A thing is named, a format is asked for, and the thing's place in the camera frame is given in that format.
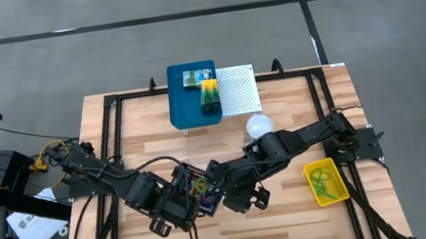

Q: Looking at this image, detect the thin green rubber band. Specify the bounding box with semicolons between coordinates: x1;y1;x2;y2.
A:
311;176;332;197
318;183;339;202
310;166;334;185

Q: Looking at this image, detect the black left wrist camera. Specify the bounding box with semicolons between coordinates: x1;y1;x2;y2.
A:
146;215;174;239

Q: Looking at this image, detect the black mesh basket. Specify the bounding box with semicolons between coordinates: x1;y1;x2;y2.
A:
177;159;226;222

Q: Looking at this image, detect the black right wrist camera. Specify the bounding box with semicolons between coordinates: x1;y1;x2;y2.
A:
250;185;274;211

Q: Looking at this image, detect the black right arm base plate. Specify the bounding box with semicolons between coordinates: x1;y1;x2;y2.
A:
321;124;388;166

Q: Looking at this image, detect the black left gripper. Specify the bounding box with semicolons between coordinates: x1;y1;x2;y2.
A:
148;172;209;236

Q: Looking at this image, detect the green coil wristband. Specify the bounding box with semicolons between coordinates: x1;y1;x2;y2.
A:
189;176;210;197

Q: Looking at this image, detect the black metal table frame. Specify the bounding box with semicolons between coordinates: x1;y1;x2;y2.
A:
40;55;418;239

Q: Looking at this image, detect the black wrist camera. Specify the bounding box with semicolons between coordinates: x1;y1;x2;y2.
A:
250;185;274;211
146;215;174;239

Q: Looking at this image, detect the white paper booklet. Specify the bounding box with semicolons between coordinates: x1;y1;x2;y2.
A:
2;185;71;239

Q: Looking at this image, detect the teal plastic bin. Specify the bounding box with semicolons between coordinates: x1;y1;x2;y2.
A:
162;58;225;133

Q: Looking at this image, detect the white tape roll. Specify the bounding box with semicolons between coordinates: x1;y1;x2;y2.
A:
56;223;71;238

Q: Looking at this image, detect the yellow plastic basket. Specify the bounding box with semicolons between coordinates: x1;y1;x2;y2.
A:
302;155;352;209

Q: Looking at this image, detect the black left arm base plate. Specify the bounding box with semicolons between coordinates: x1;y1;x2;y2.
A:
65;160;124;201

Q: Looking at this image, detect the black equipment box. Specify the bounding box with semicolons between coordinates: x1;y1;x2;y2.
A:
0;146;36;194

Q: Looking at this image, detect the white perforated metal shelf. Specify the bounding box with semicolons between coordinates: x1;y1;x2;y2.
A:
173;62;266;137

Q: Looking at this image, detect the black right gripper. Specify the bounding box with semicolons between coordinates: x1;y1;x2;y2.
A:
202;153;270;219

